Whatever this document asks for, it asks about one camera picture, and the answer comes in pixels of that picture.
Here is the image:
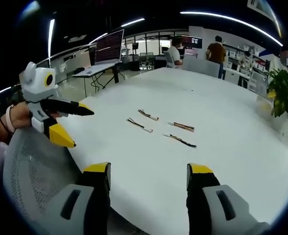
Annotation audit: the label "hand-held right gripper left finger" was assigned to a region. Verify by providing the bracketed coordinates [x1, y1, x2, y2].
[42, 161, 111, 235]

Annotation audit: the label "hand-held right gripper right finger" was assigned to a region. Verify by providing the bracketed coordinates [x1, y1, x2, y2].
[186, 163, 271, 235]

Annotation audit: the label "JST connector with wire plug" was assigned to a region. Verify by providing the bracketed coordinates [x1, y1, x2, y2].
[168, 121, 196, 133]
[163, 133, 198, 148]

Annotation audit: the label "JST connector with white socket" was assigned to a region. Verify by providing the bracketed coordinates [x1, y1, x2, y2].
[137, 109, 160, 121]
[126, 117, 155, 134]

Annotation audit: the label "person's left hand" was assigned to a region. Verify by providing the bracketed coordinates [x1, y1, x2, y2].
[12, 102, 34, 130]

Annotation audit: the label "grey mesh office chair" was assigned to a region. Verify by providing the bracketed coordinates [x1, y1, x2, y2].
[2, 127, 146, 235]

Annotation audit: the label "pink wristband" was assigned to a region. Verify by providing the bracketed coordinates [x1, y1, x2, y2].
[5, 104, 15, 135]

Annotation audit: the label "folding desk with black legs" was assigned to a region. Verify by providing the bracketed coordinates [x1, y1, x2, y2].
[72, 61, 123, 98]

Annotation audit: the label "large computer monitor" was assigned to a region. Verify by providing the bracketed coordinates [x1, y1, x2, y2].
[94, 29, 125, 66]

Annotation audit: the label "short ceiling light strip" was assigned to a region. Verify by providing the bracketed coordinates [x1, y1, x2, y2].
[120, 17, 146, 27]

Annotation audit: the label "green potted plant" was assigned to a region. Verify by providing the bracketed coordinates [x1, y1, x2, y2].
[266, 69, 288, 131]

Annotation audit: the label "white chair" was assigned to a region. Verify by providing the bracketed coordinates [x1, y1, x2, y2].
[182, 57, 221, 78]

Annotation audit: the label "storage shelves with bins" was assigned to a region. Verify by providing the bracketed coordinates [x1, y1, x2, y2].
[222, 43, 271, 74]

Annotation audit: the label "long ceiling light strip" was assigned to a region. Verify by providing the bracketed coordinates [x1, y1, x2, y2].
[179, 10, 284, 47]

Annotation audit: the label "wall screen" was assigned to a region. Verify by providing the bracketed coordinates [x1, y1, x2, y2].
[181, 36, 203, 49]

